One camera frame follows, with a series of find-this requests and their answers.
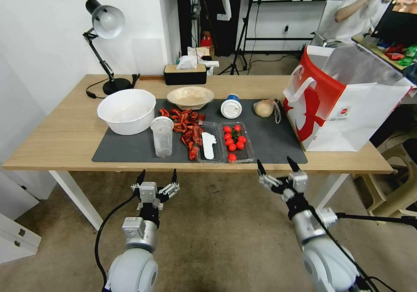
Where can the black tripod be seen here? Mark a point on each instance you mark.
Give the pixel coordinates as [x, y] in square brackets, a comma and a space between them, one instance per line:
[242, 35]

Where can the black monitor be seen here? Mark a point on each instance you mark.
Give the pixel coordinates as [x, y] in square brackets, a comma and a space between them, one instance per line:
[395, 22]

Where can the clear plastic cup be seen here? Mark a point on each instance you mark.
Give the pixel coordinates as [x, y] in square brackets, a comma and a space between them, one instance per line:
[162, 139]

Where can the beige plastic stool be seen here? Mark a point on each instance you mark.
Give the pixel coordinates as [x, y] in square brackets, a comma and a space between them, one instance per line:
[397, 181]

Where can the green snack packet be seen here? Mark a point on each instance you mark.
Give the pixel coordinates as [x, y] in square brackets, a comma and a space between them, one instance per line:
[410, 56]

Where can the clear disposable takeout box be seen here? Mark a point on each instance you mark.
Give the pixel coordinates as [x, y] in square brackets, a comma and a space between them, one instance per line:
[247, 148]

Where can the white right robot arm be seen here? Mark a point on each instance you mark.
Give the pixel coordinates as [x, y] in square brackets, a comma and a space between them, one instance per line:
[325, 256]

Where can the black tissue box wooden lid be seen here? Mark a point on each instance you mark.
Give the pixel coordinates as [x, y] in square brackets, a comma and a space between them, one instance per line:
[185, 75]

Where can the white tissue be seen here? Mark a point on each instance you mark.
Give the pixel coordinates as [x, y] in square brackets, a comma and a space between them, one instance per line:
[187, 61]

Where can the white cabinet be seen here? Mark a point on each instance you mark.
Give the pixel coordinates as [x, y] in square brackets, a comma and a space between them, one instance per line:
[13, 220]

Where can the dark grey table mat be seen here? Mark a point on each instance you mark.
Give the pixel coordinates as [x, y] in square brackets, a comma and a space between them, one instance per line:
[273, 139]

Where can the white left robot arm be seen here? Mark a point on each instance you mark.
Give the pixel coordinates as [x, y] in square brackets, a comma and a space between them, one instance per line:
[133, 269]

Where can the red and white delivery bag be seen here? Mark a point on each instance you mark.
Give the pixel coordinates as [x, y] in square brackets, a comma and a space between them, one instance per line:
[352, 116]

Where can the red canister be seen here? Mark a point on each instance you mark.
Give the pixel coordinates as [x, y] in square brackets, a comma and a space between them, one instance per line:
[205, 40]

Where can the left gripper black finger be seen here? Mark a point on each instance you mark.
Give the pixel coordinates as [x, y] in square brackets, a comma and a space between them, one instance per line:
[140, 176]
[169, 189]

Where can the wooden table with white legs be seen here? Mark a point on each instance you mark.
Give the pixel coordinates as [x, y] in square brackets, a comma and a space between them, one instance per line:
[65, 126]

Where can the white plastic spoon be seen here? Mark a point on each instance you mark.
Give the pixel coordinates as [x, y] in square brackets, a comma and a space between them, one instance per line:
[208, 145]

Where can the red cherry tomato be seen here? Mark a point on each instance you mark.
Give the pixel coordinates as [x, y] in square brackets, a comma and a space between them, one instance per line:
[227, 129]
[230, 142]
[240, 145]
[232, 157]
[241, 139]
[232, 147]
[228, 136]
[237, 128]

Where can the bun in clear bag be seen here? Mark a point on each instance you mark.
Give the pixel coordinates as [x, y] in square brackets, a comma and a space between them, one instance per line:
[263, 108]

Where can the blue white lidded paper cup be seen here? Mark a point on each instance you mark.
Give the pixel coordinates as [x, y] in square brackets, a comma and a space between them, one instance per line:
[230, 108]

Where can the black desk lamp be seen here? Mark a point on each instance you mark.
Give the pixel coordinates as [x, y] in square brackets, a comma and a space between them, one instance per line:
[107, 18]

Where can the large white bowl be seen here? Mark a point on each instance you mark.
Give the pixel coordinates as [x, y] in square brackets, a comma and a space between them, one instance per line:
[127, 116]

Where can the beige shallow bowl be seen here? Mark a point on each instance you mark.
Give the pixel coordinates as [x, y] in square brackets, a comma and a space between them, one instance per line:
[190, 96]

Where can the person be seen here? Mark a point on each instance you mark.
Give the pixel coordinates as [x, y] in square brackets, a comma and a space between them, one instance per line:
[361, 9]

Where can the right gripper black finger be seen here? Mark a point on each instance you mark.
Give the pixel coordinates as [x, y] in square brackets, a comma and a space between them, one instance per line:
[293, 165]
[267, 180]

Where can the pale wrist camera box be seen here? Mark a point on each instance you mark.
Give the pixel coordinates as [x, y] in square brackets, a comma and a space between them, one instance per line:
[299, 181]
[148, 192]

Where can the red toy crayfish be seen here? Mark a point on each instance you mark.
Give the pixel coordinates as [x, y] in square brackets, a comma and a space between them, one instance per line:
[164, 112]
[188, 138]
[197, 117]
[193, 152]
[179, 126]
[182, 113]

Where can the red snack packet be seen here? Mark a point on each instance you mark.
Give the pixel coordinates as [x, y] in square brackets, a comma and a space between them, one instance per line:
[394, 52]

